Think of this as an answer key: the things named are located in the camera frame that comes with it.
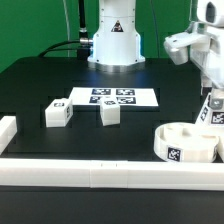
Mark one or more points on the white front fence bar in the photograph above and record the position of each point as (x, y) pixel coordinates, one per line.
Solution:
(111, 174)

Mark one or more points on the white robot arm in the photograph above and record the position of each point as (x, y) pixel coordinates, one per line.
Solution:
(117, 44)

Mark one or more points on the white left fence bar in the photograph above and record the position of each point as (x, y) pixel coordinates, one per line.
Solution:
(8, 129)

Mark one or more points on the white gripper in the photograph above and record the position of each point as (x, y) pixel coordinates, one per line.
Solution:
(208, 56)

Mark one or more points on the white marker sheet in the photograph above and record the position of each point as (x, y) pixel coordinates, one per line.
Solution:
(126, 96)

